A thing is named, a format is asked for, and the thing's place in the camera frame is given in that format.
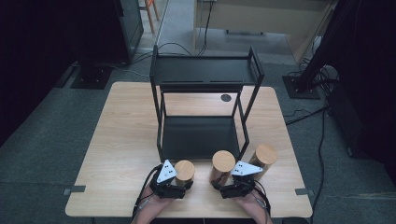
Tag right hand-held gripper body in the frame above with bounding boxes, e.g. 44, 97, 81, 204
219, 160, 264, 200

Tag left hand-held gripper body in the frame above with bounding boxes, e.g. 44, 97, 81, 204
149, 159, 188, 200

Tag short glass jar wooden lid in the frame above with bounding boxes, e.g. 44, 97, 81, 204
173, 160, 196, 189

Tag glass jar red contents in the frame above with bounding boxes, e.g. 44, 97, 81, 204
208, 149, 236, 188

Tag glass jar yellow contents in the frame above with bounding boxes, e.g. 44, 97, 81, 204
247, 143, 278, 181

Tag black metal two-tier rack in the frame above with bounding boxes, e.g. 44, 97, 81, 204
148, 45, 265, 163

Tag person's left hand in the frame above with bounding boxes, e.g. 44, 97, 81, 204
140, 186, 176, 217

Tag person's right hand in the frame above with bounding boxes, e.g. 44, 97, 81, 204
233, 189, 269, 217

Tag black square stand base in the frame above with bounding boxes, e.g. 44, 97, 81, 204
282, 75, 321, 101
70, 63, 114, 91

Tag black equipment box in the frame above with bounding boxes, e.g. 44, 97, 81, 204
326, 83, 396, 166

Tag black slanted stand pole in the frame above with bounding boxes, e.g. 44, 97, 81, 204
297, 0, 354, 91

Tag black cabinet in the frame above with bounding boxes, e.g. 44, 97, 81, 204
112, 0, 145, 65

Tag beige desk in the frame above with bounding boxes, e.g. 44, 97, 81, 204
192, 0, 339, 64

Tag wooden stool leg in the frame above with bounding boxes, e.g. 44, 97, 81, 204
139, 0, 162, 35

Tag dark curtain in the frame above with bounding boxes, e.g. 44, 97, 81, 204
0, 0, 82, 147

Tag left hand-held gripper cable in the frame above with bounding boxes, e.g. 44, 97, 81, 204
131, 163, 163, 222

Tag hand-held gripper cable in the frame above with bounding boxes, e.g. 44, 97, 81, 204
131, 163, 163, 222
248, 179, 273, 218

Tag right hand-held gripper cable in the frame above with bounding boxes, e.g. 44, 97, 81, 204
248, 179, 273, 218

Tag long black floor cable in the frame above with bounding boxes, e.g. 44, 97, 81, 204
308, 108, 329, 224

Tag grey table edge bracket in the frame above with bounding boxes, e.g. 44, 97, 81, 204
62, 185, 87, 196

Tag white floor cable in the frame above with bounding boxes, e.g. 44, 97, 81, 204
111, 64, 151, 79

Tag black cable bundle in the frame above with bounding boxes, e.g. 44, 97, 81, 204
288, 63, 341, 98

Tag black floor cable loop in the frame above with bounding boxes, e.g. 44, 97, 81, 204
130, 41, 193, 65

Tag black hanging cable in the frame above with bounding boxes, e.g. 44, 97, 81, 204
197, 0, 216, 57

